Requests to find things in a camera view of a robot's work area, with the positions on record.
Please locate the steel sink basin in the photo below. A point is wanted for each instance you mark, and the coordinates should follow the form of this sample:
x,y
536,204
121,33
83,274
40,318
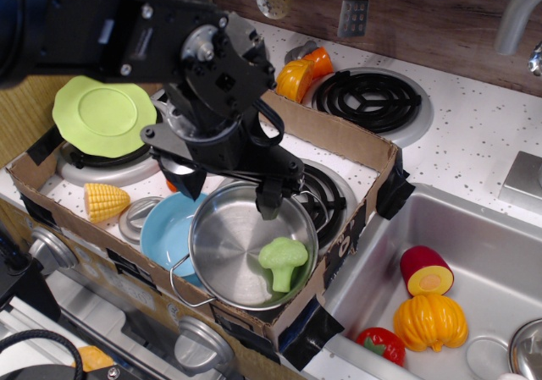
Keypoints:
x,y
496,261

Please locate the orange pumpkin half in sink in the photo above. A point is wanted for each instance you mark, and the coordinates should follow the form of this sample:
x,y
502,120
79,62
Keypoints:
x,y
430,321

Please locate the back right black burner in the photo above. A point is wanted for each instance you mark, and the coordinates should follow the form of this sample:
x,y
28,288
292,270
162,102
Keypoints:
x,y
382,101

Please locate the orange toy at bottom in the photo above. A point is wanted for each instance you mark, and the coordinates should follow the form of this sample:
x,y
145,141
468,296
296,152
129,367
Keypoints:
x,y
93,358

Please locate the grey stove knob right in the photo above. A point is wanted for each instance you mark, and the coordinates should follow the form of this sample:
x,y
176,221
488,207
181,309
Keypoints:
x,y
199,349

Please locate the green plastic plate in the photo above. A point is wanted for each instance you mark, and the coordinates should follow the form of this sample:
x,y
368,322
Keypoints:
x,y
103,120

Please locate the front left black burner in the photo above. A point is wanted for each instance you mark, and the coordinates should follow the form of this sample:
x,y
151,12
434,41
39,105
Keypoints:
x,y
131,172

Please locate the front right black burner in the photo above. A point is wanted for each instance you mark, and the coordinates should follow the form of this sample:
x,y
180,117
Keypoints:
x,y
314,214

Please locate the grey faucet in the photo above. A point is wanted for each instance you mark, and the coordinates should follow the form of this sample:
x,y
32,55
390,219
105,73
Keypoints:
x,y
513,24

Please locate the orange pumpkin half on stove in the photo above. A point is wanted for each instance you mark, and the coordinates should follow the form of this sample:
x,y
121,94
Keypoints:
x,y
295,79

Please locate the red toy strawberry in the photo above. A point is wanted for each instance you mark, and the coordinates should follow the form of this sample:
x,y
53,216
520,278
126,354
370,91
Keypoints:
x,y
384,343

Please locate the green toy broccoli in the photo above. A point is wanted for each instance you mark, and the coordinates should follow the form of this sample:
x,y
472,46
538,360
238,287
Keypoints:
x,y
282,256

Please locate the hanging metal spatula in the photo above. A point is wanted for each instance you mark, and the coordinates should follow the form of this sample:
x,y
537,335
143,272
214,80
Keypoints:
x,y
353,19

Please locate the light blue bowl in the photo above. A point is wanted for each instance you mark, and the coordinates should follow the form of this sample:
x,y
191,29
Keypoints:
x,y
165,232

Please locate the grey stove knob left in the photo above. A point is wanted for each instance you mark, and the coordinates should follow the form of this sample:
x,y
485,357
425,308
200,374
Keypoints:
x,y
51,252

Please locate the yellow toy corn cob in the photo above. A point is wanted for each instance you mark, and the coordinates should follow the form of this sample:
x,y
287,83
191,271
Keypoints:
x,y
104,201

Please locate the orange toy carrot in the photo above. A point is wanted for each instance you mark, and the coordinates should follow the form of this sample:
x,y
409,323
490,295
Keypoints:
x,y
171,186

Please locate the black burner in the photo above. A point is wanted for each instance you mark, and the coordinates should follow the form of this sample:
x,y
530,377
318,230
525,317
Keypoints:
x,y
382,101
314,214
131,172

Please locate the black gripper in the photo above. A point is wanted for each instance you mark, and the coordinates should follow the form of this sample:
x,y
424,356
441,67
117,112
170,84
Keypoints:
x,y
236,148

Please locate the cardboard fence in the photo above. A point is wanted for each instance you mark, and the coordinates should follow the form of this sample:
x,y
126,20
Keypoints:
x,y
275,344

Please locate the steel lid in sink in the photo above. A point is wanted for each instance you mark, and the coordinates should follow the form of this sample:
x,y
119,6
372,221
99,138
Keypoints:
x,y
524,351

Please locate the orange toy pepper piece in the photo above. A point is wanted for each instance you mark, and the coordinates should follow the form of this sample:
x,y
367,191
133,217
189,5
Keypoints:
x,y
322,64

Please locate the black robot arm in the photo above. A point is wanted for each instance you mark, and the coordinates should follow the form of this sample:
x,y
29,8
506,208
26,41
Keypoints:
x,y
213,67

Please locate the red yellow toy fruit half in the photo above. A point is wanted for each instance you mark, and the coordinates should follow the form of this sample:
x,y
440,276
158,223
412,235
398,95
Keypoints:
x,y
425,272

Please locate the stainless steel pot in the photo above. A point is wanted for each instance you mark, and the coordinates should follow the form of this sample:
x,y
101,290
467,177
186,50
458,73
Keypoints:
x,y
245,260

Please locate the grey stove knob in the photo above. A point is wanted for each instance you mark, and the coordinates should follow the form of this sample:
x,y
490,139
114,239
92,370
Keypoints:
x,y
51,252
199,349

